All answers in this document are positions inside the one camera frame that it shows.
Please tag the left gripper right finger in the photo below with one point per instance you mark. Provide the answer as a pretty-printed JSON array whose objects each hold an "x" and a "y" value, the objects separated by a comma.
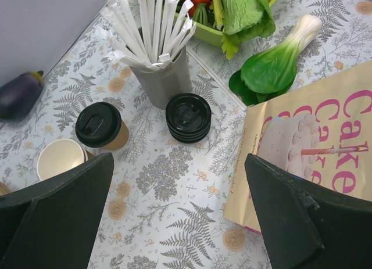
[{"x": 305, "y": 225}]

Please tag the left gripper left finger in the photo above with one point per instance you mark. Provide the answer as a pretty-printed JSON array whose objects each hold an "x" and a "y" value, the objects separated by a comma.
[{"x": 53, "y": 224}]

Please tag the stack of paper cups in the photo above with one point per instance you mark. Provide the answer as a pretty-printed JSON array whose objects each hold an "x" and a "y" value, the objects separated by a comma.
[{"x": 61, "y": 156}]

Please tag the paper bag with pink handles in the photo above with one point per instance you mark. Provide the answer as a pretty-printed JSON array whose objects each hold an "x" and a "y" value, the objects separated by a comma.
[{"x": 320, "y": 132}]

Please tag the stack of black lids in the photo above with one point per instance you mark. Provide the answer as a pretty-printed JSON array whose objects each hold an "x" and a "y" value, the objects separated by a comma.
[{"x": 188, "y": 117}]

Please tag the stack of cardboard carriers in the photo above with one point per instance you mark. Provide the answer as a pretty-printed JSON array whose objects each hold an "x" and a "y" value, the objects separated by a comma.
[{"x": 4, "y": 190}]

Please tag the floral table mat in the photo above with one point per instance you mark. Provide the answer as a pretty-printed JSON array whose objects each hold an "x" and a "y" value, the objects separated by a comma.
[{"x": 166, "y": 201}]

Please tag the purple eggplant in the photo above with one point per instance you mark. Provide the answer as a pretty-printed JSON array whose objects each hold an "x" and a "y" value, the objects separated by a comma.
[{"x": 19, "y": 96}]

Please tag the bok choy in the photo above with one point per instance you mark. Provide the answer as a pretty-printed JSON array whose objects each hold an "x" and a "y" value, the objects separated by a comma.
[{"x": 271, "y": 73}]

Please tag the grey holder cup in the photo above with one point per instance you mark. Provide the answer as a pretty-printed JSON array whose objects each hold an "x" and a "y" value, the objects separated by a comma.
[{"x": 162, "y": 85}]

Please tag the green plastic basket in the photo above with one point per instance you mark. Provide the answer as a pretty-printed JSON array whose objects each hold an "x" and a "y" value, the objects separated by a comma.
[{"x": 205, "y": 30}]

